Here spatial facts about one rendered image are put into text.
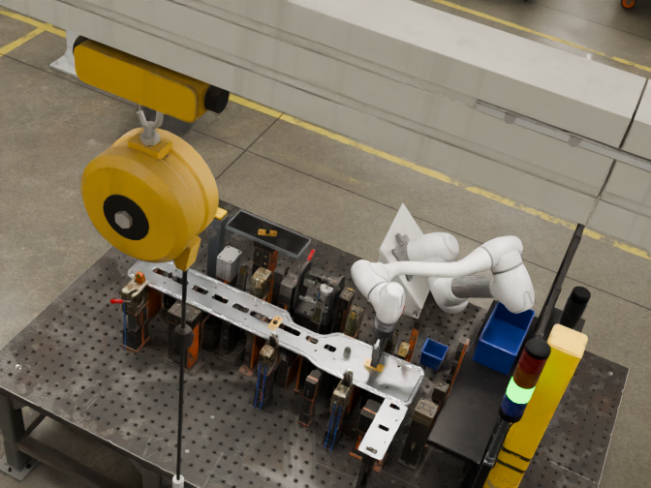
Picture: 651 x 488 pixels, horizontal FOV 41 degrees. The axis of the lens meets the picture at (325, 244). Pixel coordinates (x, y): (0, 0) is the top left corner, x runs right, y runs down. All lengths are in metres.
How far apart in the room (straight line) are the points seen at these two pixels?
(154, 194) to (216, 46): 0.21
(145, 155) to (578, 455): 3.28
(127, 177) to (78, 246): 4.61
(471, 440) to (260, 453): 0.87
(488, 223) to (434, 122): 5.43
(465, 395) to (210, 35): 2.92
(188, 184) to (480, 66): 0.40
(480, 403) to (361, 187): 2.91
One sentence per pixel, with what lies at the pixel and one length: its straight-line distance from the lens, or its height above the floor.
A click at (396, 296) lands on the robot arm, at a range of 3.31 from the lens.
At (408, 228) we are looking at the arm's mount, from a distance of 4.37.
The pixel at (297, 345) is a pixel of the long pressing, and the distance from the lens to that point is 3.68.
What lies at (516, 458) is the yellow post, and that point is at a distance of 2.91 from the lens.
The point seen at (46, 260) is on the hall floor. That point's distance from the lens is 5.50.
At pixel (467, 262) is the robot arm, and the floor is 1.46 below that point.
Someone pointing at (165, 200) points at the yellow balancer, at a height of 3.12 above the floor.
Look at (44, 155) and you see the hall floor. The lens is 6.33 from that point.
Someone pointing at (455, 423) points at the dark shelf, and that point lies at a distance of 3.53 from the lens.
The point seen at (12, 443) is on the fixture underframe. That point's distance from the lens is 4.37.
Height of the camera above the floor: 3.73
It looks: 41 degrees down
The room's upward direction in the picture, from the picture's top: 10 degrees clockwise
